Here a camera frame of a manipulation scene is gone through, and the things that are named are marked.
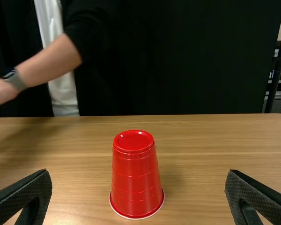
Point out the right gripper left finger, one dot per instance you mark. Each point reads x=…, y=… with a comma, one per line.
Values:
x=9, y=199

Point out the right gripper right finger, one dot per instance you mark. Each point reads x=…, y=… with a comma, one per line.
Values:
x=267, y=197

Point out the red cup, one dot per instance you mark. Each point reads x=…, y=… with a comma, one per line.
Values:
x=135, y=182

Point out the person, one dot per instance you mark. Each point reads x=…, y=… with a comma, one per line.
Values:
x=61, y=58

